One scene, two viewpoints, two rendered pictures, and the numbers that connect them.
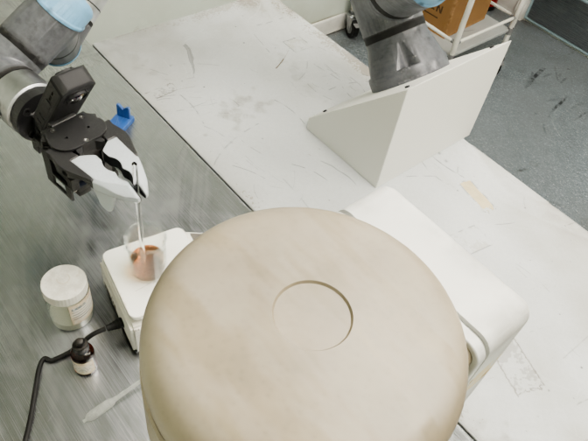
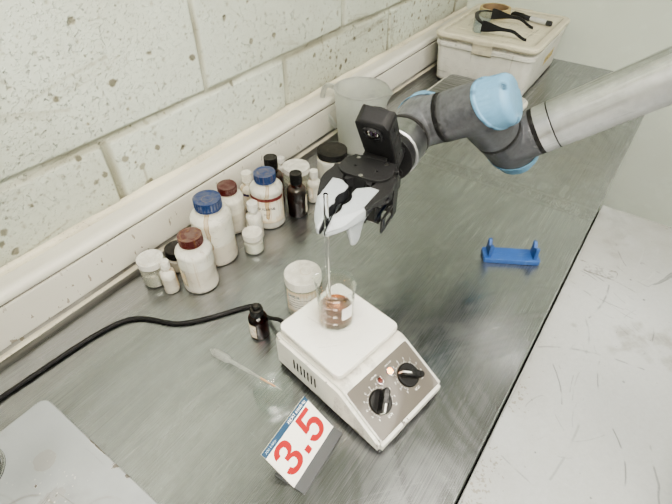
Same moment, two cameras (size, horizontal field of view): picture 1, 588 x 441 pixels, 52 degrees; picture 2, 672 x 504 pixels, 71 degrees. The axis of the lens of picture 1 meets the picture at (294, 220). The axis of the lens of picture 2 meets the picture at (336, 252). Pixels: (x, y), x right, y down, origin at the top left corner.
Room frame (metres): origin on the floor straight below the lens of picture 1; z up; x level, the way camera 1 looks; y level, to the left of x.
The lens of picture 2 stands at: (0.42, -0.23, 1.49)
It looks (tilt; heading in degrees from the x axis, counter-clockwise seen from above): 42 degrees down; 83
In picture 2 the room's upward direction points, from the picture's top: straight up
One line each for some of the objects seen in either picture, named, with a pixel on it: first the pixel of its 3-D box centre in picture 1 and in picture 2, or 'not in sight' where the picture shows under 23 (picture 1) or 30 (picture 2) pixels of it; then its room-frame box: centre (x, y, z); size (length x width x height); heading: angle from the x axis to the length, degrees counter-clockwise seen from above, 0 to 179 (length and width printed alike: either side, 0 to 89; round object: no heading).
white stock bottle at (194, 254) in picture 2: not in sight; (196, 259); (0.26, 0.36, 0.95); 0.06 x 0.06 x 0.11
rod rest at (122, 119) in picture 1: (112, 125); (511, 250); (0.81, 0.36, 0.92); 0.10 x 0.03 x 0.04; 168
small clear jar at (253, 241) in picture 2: not in sight; (253, 240); (0.35, 0.44, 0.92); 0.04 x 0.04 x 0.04
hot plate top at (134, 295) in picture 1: (158, 270); (338, 327); (0.47, 0.17, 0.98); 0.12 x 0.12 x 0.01; 38
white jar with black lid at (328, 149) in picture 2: not in sight; (332, 163); (0.52, 0.67, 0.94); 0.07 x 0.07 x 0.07
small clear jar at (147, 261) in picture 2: not in sight; (153, 268); (0.18, 0.38, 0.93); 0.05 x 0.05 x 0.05
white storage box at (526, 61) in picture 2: not in sight; (500, 47); (1.12, 1.23, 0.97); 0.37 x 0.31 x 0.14; 49
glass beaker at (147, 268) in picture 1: (145, 254); (333, 300); (0.47, 0.18, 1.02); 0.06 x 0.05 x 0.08; 150
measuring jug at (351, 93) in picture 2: not in sight; (354, 116); (0.59, 0.81, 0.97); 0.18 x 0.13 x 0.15; 147
